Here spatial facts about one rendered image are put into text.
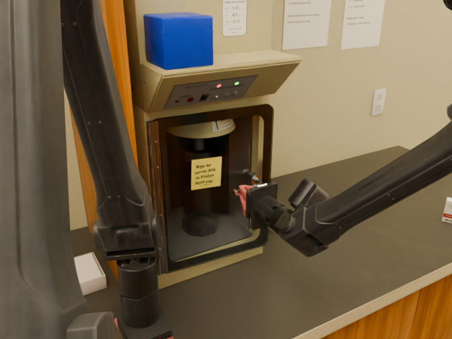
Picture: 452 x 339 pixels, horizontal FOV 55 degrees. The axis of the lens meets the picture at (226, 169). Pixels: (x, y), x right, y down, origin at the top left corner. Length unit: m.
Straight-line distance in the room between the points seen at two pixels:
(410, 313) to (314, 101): 0.85
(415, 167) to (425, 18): 1.48
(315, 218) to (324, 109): 1.07
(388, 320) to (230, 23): 0.89
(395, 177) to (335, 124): 1.17
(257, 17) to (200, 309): 0.69
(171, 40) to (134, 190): 0.35
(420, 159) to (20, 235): 0.58
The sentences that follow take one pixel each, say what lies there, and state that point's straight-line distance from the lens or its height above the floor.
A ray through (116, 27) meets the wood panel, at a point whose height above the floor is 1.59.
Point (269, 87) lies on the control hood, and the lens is 1.01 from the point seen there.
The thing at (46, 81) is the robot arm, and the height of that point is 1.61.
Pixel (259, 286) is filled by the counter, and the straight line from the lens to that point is 1.16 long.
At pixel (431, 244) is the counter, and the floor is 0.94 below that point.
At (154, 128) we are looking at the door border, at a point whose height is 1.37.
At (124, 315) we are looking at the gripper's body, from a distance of 0.70.
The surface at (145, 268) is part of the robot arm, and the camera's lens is 0.63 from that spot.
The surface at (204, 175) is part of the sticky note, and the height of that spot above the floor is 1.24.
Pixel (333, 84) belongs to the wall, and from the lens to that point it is 1.82.
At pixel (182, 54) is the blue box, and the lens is 0.82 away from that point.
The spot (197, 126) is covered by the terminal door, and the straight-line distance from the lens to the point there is 0.97.
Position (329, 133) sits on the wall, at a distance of 1.88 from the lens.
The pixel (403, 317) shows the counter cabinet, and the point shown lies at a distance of 1.40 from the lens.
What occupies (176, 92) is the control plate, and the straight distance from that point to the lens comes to 0.87.
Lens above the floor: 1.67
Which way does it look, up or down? 24 degrees down
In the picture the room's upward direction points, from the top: straight up
